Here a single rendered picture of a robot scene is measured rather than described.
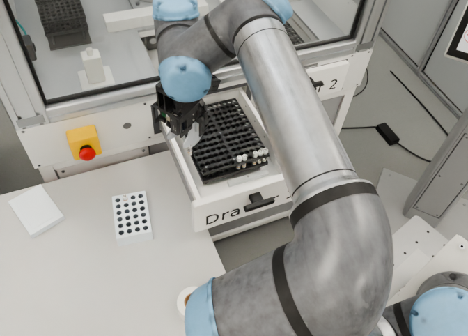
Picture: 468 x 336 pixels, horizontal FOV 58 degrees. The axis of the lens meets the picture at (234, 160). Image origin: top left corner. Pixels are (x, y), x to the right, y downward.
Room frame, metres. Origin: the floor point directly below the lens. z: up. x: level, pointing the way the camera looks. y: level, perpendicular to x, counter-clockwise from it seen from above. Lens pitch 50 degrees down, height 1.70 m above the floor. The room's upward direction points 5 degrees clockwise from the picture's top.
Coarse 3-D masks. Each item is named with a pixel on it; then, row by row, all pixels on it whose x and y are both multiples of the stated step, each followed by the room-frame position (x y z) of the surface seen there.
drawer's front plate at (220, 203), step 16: (272, 176) 0.59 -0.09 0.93; (224, 192) 0.54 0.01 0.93; (240, 192) 0.54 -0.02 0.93; (272, 192) 0.58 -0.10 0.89; (288, 192) 0.60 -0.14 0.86; (192, 208) 0.50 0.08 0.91; (208, 208) 0.51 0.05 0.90; (224, 208) 0.53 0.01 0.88; (240, 208) 0.54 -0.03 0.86; (192, 224) 0.50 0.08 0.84; (208, 224) 0.51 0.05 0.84
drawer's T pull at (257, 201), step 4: (256, 192) 0.56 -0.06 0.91; (252, 196) 0.55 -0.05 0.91; (256, 196) 0.55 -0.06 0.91; (260, 196) 0.55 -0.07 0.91; (252, 200) 0.54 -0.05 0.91; (256, 200) 0.54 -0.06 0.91; (260, 200) 0.54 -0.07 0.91; (264, 200) 0.54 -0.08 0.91; (268, 200) 0.54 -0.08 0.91; (272, 200) 0.54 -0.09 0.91; (248, 204) 0.52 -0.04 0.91; (252, 204) 0.52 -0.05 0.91; (256, 204) 0.53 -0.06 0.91; (260, 204) 0.53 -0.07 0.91; (264, 204) 0.53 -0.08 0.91; (268, 204) 0.53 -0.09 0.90; (244, 208) 0.51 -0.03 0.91; (248, 208) 0.51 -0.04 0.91; (252, 208) 0.52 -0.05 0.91; (256, 208) 0.52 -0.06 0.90
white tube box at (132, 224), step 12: (144, 192) 0.61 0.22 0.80; (120, 204) 0.57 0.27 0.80; (132, 204) 0.58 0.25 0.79; (144, 204) 0.57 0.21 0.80; (120, 216) 0.53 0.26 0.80; (132, 216) 0.54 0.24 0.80; (144, 216) 0.55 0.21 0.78; (120, 228) 0.50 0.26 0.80; (132, 228) 0.50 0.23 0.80; (144, 228) 0.51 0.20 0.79; (120, 240) 0.47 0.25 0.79; (132, 240) 0.48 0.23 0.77; (144, 240) 0.49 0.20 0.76
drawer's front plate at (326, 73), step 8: (328, 64) 1.03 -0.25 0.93; (336, 64) 1.04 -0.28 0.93; (344, 64) 1.04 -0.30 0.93; (312, 72) 0.99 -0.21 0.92; (320, 72) 1.00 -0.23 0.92; (328, 72) 1.02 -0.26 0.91; (336, 72) 1.03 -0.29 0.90; (344, 72) 1.04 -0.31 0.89; (320, 80) 1.01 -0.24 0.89; (328, 80) 1.02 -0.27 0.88; (344, 80) 1.05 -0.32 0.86; (320, 88) 1.01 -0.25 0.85; (328, 88) 1.02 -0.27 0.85; (336, 88) 1.04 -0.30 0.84
